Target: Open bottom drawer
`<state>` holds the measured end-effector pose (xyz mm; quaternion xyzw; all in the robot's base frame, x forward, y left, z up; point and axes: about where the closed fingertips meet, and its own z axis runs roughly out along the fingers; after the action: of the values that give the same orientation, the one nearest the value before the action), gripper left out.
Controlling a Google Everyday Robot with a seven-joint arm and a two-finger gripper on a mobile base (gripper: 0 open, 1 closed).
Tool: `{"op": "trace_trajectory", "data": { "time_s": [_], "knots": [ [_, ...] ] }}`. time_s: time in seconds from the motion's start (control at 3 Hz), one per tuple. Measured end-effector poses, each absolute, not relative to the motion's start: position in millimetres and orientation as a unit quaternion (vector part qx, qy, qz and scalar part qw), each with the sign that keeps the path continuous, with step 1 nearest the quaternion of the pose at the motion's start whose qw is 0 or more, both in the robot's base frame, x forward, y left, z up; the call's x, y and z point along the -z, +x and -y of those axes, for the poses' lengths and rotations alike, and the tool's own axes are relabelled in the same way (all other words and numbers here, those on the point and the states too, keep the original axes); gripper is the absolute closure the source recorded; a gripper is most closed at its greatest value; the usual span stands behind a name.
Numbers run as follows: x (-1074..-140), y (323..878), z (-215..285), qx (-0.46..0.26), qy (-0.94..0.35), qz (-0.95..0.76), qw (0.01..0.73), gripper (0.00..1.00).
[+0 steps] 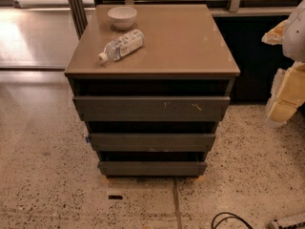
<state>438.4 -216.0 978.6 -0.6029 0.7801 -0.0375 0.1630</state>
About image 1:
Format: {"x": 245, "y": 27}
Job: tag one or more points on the clear plastic water bottle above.
{"x": 122, "y": 46}

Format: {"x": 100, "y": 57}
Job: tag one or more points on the white ceramic bowl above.
{"x": 123, "y": 17}

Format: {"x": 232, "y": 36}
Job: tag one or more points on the grey power strip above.
{"x": 291, "y": 222}

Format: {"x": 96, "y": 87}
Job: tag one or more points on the brown drawer cabinet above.
{"x": 184, "y": 54}

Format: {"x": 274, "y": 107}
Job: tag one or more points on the grey drawer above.
{"x": 152, "y": 168}
{"x": 151, "y": 108}
{"x": 152, "y": 142}

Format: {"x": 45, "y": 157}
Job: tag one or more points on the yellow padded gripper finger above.
{"x": 287, "y": 95}
{"x": 275, "y": 35}

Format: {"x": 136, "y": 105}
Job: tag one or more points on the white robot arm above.
{"x": 293, "y": 44}

